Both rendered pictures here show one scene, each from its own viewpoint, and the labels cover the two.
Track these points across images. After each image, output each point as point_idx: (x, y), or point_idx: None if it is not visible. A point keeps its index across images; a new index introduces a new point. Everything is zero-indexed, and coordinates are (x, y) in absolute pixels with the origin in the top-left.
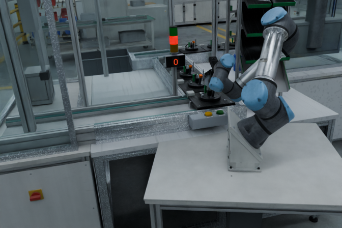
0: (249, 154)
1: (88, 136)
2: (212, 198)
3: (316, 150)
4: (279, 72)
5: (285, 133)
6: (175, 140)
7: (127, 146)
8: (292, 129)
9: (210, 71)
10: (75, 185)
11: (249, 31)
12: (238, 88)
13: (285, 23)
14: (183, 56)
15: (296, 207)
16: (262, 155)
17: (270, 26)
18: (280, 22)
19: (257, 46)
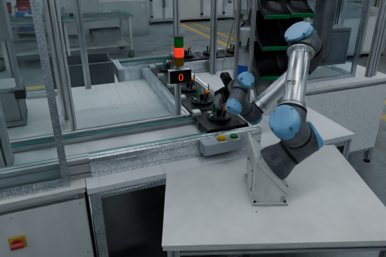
0: (276, 187)
1: (81, 168)
2: (240, 240)
3: (340, 176)
4: None
5: None
6: (185, 169)
7: (131, 179)
8: None
9: (223, 89)
10: (66, 228)
11: (264, 43)
12: (257, 110)
13: (312, 40)
14: (190, 71)
15: (331, 245)
16: None
17: (296, 43)
18: (307, 39)
19: (270, 59)
